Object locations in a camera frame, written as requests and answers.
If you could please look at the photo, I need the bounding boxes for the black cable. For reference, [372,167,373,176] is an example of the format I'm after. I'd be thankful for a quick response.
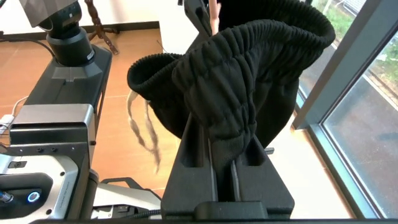
[0,30,56,58]

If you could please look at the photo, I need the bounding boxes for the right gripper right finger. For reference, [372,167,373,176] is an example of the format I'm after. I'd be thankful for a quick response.
[232,135,295,219]

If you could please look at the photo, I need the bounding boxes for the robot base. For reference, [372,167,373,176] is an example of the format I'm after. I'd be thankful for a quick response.
[0,45,163,220]

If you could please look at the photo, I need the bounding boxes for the black garment with white cords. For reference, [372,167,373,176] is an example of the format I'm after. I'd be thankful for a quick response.
[126,0,337,203]

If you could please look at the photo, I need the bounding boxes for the white cable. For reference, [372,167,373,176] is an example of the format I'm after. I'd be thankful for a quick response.
[11,95,29,117]

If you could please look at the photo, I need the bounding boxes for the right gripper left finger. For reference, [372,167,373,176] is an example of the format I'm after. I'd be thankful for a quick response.
[161,113,219,219]

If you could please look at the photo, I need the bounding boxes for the window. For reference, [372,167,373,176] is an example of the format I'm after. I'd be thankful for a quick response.
[291,0,398,219]

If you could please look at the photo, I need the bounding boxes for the brown wooden stand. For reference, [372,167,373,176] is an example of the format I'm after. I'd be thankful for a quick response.
[83,0,121,56]

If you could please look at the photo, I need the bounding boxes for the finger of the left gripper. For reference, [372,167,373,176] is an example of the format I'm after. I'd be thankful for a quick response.
[183,0,215,37]

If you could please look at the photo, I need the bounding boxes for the white power strip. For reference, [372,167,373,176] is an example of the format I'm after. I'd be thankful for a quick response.
[0,114,16,136]

